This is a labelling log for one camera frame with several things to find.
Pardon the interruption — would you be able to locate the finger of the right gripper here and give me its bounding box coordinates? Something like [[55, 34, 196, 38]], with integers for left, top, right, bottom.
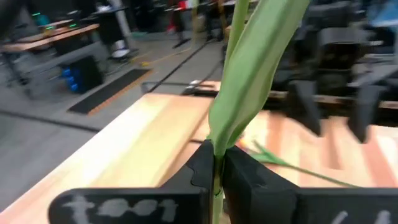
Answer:
[[346, 84, 390, 144], [285, 80, 323, 138]]

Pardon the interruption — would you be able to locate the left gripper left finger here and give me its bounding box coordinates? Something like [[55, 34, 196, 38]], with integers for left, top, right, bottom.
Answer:
[[48, 139, 215, 224]]

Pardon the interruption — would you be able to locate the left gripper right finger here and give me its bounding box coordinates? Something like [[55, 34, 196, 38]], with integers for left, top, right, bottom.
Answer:
[[222, 145, 398, 224]]

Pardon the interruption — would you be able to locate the yellow artificial tulip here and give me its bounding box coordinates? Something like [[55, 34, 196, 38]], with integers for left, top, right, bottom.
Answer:
[[207, 0, 312, 224]]

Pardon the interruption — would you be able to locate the red artificial flower bunch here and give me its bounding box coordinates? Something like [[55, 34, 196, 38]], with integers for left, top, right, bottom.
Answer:
[[239, 138, 361, 189]]

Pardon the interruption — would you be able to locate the black hazard striped floor mat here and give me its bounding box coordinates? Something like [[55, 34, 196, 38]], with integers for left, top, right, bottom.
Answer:
[[67, 68, 154, 116]]

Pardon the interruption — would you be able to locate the wooden desk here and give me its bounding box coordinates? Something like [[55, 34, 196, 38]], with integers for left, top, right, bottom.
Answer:
[[0, 23, 100, 54]]

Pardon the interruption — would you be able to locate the yellow extension cable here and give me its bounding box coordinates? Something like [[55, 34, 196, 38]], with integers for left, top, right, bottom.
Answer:
[[138, 46, 195, 67]]

